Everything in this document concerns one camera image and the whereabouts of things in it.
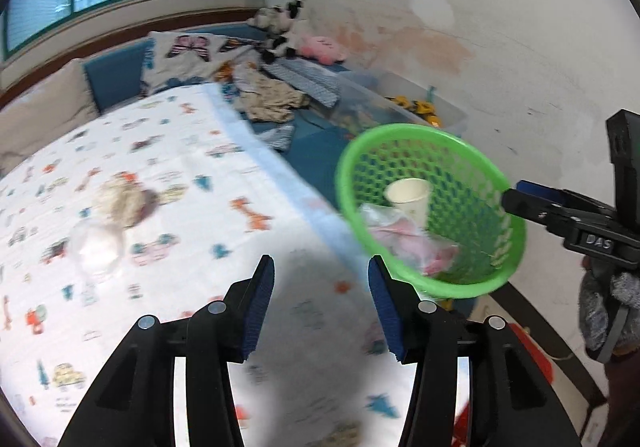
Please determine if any beige paper cup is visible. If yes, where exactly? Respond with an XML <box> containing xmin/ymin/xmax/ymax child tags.
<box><xmin>385</xmin><ymin>178</ymin><xmax>434</xmax><ymax>229</ymax></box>

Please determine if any blue padded bench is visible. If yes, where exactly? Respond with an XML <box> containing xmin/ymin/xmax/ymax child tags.
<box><xmin>82</xmin><ymin>24</ymin><xmax>361</xmax><ymax>178</ymax></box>

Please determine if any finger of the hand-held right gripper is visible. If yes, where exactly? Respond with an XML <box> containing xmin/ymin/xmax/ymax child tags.
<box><xmin>517</xmin><ymin>180</ymin><xmax>616</xmax><ymax>218</ymax></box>
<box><xmin>501</xmin><ymin>190</ymin><xmax>596</xmax><ymax>240</ymax></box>

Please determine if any person's right forearm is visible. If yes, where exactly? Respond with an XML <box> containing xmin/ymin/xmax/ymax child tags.
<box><xmin>596</xmin><ymin>322</ymin><xmax>640</xmax><ymax>447</ymax></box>

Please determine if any crumpled white tissue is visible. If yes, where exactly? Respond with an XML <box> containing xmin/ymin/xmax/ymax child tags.
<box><xmin>94</xmin><ymin>174</ymin><xmax>162</xmax><ymax>229</ymax></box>

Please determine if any person's right hand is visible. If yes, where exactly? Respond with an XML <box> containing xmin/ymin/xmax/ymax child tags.
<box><xmin>577</xmin><ymin>271</ymin><xmax>640</xmax><ymax>363</ymax></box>

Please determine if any beige crumpled clothing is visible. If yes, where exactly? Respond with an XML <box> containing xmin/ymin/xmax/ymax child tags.
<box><xmin>234</xmin><ymin>64</ymin><xmax>309</xmax><ymax>124</ymax></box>

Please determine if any clear pink plastic bag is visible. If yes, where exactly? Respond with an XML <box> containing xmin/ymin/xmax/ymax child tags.
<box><xmin>360</xmin><ymin>204</ymin><xmax>461</xmax><ymax>279</ymax></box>

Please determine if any clear plastic box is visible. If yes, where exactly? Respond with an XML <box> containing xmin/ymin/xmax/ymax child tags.
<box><xmin>69</xmin><ymin>220</ymin><xmax>127</xmax><ymax>284</ymax></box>

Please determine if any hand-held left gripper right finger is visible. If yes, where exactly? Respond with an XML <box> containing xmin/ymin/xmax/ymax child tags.
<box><xmin>367</xmin><ymin>255</ymin><xmax>583</xmax><ymax>447</ymax></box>

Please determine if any butterfly print pillow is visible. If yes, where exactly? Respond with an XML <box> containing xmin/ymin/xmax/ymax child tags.
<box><xmin>141</xmin><ymin>31</ymin><xmax>262</xmax><ymax>96</ymax></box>

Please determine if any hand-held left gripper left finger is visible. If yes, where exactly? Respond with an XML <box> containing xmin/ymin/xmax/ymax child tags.
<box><xmin>57</xmin><ymin>254</ymin><xmax>276</xmax><ymax>447</ymax></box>

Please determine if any beige cushion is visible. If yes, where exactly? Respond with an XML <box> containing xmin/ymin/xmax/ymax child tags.
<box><xmin>0</xmin><ymin>58</ymin><xmax>99</xmax><ymax>169</ymax></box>

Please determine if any pink plush toy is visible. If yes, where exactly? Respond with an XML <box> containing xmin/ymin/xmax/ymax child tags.
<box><xmin>300</xmin><ymin>34</ymin><xmax>347</xmax><ymax>66</ymax></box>

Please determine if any grey striped cloth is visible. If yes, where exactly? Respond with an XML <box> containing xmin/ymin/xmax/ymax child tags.
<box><xmin>260</xmin><ymin>58</ymin><xmax>342</xmax><ymax>109</ymax></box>

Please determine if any yellow toy vehicle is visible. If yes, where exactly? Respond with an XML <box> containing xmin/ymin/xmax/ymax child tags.
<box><xmin>390</xmin><ymin>96</ymin><xmax>442</xmax><ymax>121</ymax></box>

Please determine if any green plastic basket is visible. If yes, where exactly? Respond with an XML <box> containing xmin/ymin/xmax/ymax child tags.
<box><xmin>335</xmin><ymin>123</ymin><xmax>527</xmax><ymax>301</ymax></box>

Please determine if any black and white cow plush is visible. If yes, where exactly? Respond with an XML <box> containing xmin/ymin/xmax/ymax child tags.
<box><xmin>247</xmin><ymin>0</ymin><xmax>307</xmax><ymax>64</ymax></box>

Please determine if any clear storage box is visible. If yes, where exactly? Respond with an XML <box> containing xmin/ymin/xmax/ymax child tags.
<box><xmin>327</xmin><ymin>71</ymin><xmax>469</xmax><ymax>139</ymax></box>

